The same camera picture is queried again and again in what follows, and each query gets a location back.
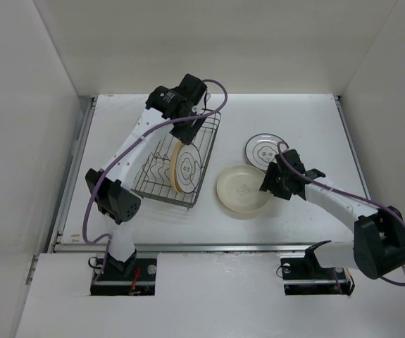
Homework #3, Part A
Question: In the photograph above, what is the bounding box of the beige yellow plate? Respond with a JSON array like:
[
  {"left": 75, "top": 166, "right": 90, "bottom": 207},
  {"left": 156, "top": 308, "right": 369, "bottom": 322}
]
[{"left": 170, "top": 141, "right": 184, "bottom": 193}]

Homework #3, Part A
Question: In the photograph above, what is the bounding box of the white plate dark rim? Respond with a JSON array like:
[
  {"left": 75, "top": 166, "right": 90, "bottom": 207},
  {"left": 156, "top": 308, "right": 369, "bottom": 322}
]
[{"left": 244, "top": 133, "right": 283, "bottom": 171}]

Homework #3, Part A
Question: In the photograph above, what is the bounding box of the white plate black pattern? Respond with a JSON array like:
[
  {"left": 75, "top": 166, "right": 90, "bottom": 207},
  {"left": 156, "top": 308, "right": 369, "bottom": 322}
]
[{"left": 176, "top": 144, "right": 202, "bottom": 194}]

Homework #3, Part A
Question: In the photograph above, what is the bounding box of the cream yellow plate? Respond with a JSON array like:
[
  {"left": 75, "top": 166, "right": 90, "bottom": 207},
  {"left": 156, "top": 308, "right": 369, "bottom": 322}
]
[{"left": 216, "top": 165, "right": 271, "bottom": 211}]

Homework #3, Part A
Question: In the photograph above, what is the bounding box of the grey wire dish rack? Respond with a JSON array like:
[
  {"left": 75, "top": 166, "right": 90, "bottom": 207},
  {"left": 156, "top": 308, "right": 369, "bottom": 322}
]
[{"left": 132, "top": 113, "right": 221, "bottom": 208}]

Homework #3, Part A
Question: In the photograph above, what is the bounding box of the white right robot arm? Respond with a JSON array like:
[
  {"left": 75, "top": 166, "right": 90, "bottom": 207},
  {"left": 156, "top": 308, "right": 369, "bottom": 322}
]
[{"left": 260, "top": 149, "right": 405, "bottom": 280}]

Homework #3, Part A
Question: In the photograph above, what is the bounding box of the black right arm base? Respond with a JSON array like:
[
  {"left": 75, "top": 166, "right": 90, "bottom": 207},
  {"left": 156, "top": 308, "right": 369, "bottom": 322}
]
[{"left": 276, "top": 241, "right": 356, "bottom": 296}]

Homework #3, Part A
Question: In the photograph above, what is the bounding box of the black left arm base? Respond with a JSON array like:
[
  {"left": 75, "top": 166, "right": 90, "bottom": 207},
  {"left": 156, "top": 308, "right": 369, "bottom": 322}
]
[{"left": 89, "top": 256, "right": 158, "bottom": 296}]

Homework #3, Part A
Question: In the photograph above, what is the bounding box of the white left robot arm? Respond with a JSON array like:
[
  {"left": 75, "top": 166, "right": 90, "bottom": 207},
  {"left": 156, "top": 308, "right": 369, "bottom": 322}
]
[{"left": 82, "top": 74, "right": 213, "bottom": 280}]

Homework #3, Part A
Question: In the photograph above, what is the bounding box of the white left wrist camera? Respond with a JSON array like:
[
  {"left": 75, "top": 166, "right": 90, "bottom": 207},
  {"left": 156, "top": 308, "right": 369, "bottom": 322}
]
[{"left": 195, "top": 91, "right": 211, "bottom": 115}]

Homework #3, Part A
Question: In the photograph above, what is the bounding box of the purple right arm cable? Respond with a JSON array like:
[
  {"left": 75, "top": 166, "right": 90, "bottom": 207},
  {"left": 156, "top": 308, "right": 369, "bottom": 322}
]
[{"left": 275, "top": 140, "right": 405, "bottom": 285}]

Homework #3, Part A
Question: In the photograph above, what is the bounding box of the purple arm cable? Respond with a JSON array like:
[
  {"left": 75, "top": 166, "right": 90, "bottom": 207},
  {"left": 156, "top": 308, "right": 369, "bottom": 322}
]
[
  {"left": 82, "top": 79, "right": 229, "bottom": 282},
  {"left": 275, "top": 140, "right": 405, "bottom": 285}
]

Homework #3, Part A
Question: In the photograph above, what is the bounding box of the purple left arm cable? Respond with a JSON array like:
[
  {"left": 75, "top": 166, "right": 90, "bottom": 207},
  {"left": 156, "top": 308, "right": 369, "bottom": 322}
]
[{"left": 82, "top": 79, "right": 229, "bottom": 282}]

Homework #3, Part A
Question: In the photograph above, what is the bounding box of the aluminium table edge rail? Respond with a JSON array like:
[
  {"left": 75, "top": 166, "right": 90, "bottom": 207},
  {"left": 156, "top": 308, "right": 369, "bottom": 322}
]
[{"left": 50, "top": 94, "right": 368, "bottom": 253}]

